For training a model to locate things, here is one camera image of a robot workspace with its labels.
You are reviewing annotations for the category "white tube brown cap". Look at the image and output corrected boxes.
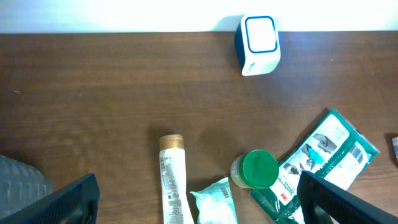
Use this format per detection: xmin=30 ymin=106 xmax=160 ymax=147
xmin=159 ymin=134 xmax=194 ymax=224

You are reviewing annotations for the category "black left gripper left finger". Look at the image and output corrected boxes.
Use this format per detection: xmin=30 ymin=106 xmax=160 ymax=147
xmin=1 ymin=173 xmax=100 ymax=224

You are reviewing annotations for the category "green lid jar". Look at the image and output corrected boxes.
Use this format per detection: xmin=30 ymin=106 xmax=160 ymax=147
xmin=230 ymin=149 xmax=279 ymax=190

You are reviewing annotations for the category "orange snack packet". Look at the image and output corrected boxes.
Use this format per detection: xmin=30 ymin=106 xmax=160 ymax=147
xmin=392 ymin=136 xmax=398 ymax=161

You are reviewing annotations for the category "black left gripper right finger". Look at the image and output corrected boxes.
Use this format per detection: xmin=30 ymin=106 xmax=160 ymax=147
xmin=297 ymin=171 xmax=397 ymax=224

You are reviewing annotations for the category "grey plastic basket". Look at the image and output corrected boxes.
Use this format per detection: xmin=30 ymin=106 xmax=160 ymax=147
xmin=0 ymin=156 xmax=53 ymax=219

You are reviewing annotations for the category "mint green tissue pack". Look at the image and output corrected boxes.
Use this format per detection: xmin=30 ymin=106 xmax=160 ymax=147
xmin=190 ymin=177 xmax=238 ymax=224

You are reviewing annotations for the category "white barcode scanner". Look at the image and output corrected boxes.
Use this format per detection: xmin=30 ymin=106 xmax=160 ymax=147
xmin=234 ymin=15 xmax=281 ymax=77

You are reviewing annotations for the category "green 3M wipes package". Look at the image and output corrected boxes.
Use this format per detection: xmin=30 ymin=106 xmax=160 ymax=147
xmin=250 ymin=109 xmax=379 ymax=223

